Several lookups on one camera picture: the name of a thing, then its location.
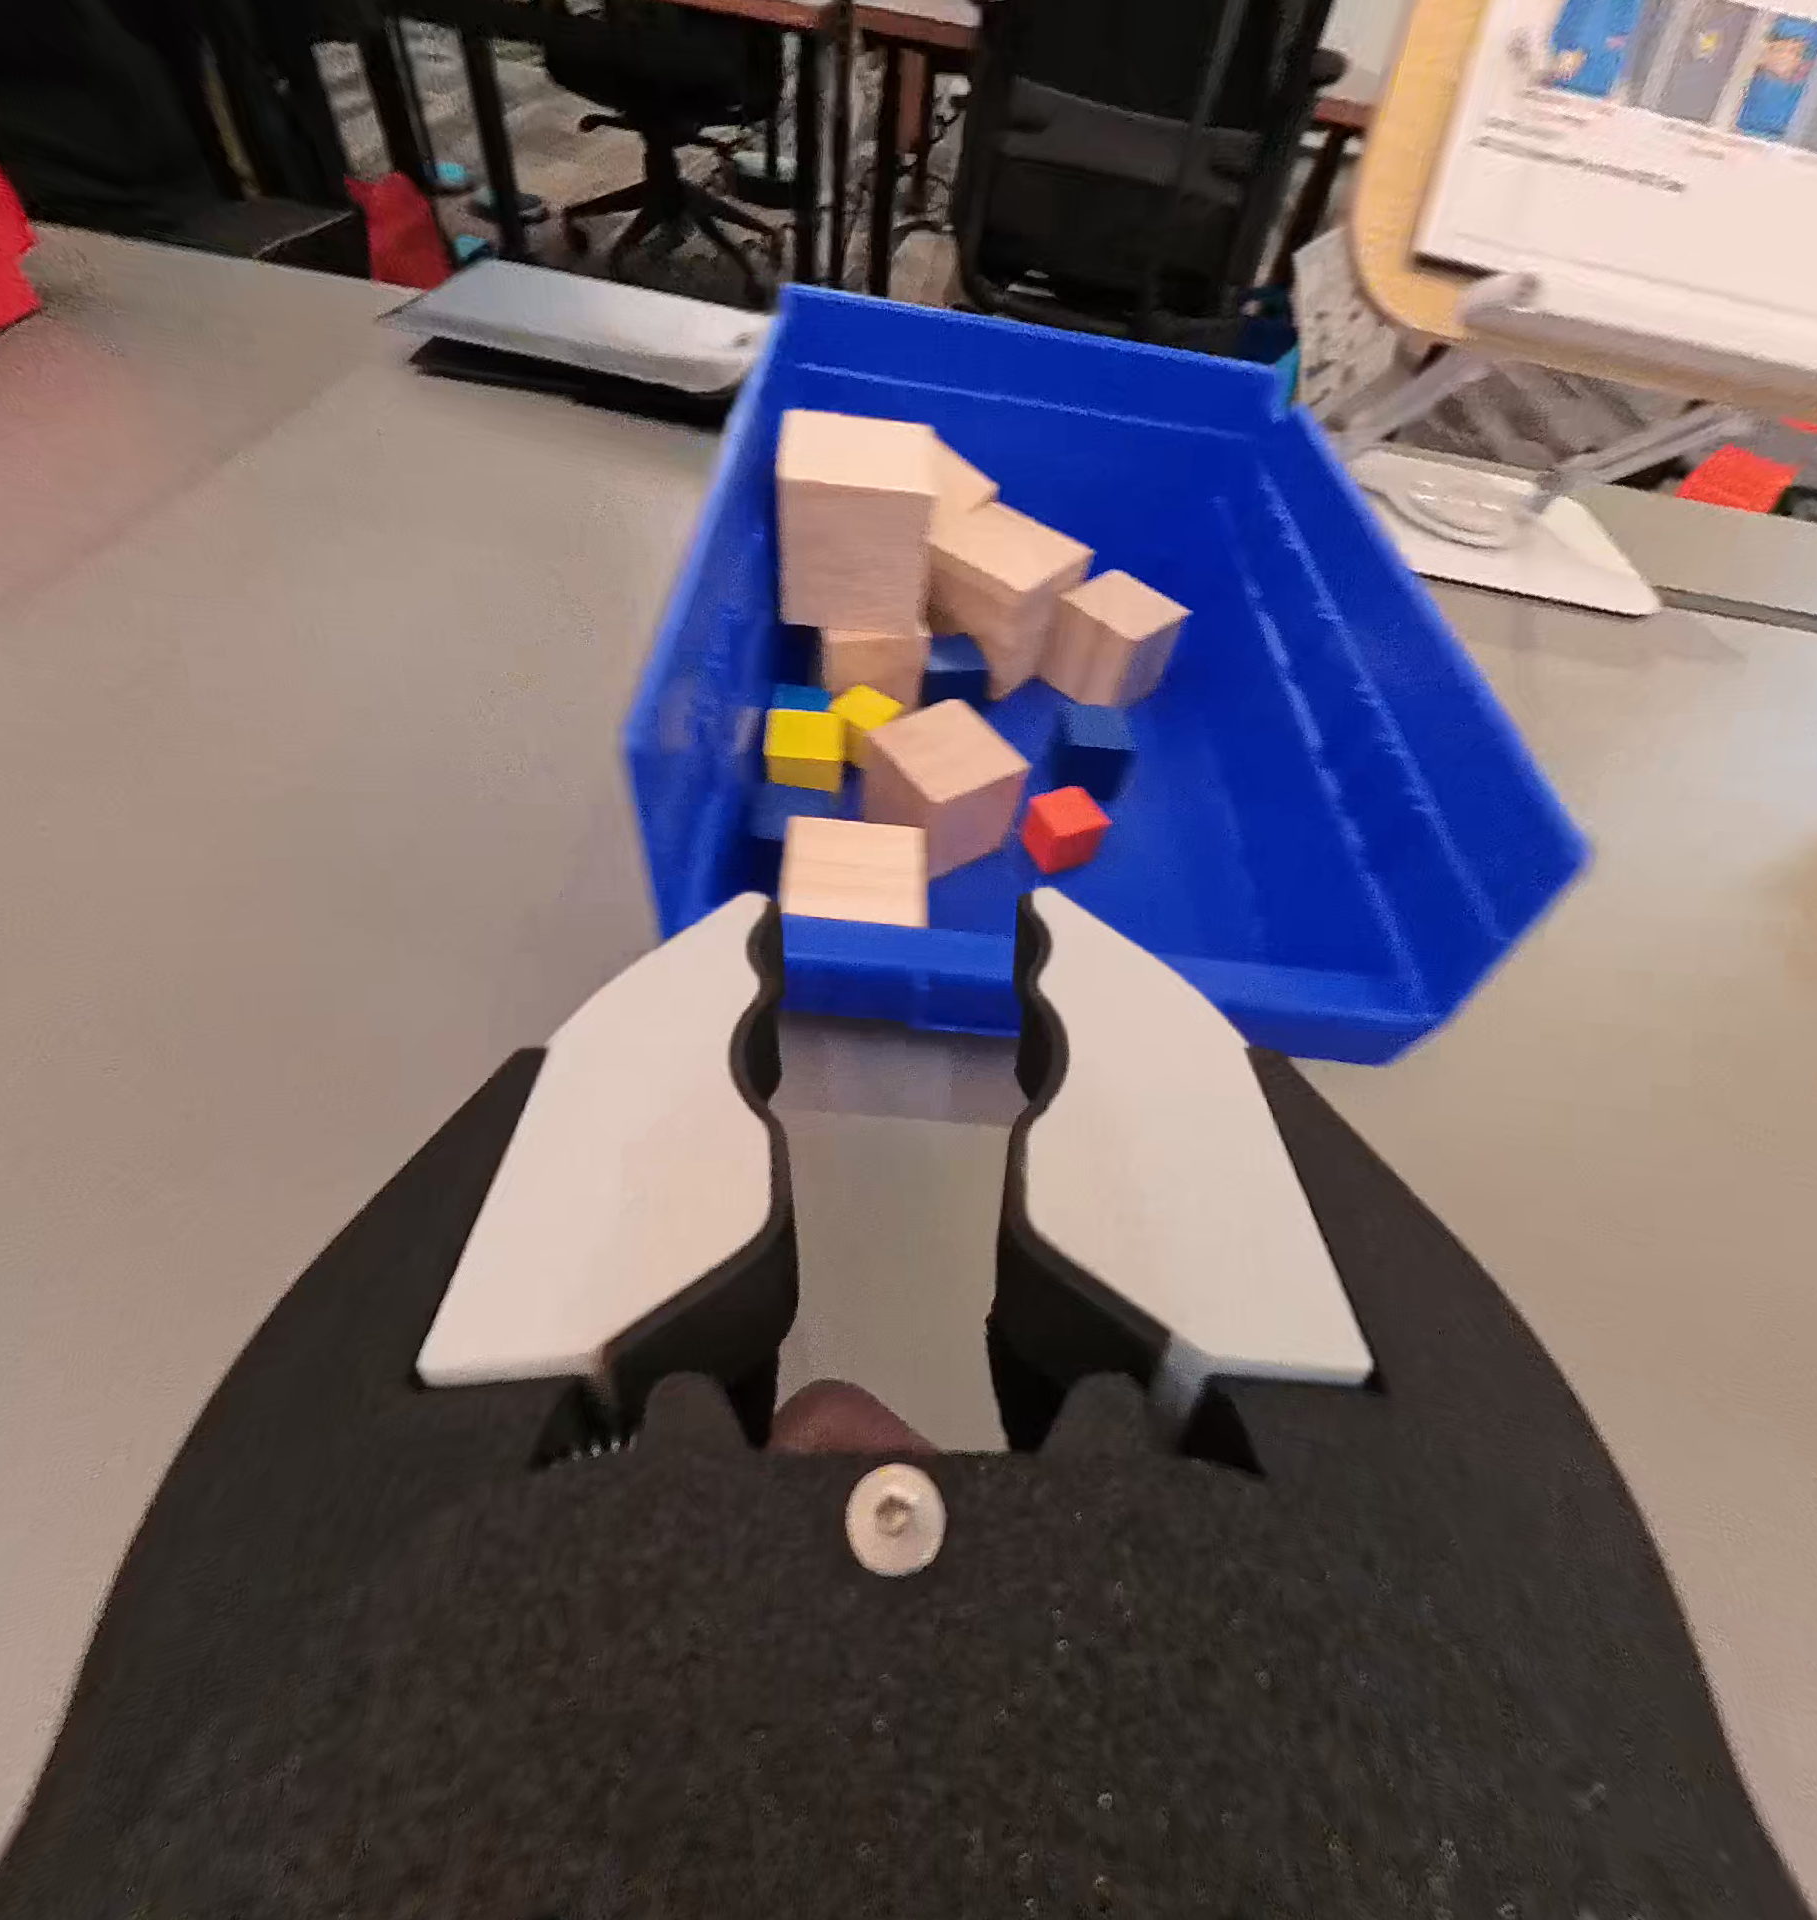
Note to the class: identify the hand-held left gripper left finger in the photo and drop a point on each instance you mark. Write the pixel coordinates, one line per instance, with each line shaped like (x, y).
(607, 1186)

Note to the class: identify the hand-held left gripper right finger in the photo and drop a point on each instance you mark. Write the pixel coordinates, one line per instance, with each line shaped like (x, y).
(1195, 1186)

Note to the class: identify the small red cube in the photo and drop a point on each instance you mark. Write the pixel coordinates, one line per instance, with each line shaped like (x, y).
(1066, 828)

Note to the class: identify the blue plastic bin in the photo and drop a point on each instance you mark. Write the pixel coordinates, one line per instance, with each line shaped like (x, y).
(1374, 779)

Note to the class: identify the small yellow cube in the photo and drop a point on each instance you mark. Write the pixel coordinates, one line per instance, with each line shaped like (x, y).
(803, 749)
(867, 716)

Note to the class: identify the pile of plain wooden cubes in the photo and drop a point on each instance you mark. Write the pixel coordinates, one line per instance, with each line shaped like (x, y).
(948, 764)

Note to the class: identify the small light blue cube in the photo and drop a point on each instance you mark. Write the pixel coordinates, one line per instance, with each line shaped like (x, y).
(800, 699)

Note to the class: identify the white desk stand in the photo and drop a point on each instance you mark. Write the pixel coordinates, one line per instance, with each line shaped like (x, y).
(1539, 555)

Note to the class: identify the grey desk hatch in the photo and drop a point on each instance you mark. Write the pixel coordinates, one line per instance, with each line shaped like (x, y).
(578, 323)

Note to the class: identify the white printed sheet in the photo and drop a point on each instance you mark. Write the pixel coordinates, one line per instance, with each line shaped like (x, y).
(1342, 328)

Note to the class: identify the red bag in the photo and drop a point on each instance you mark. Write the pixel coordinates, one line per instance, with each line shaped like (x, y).
(399, 232)

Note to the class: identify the black office chair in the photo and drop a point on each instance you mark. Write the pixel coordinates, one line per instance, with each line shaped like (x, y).
(1133, 166)
(668, 135)

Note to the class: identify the beige wooden board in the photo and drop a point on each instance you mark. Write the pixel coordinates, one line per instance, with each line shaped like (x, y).
(1397, 181)

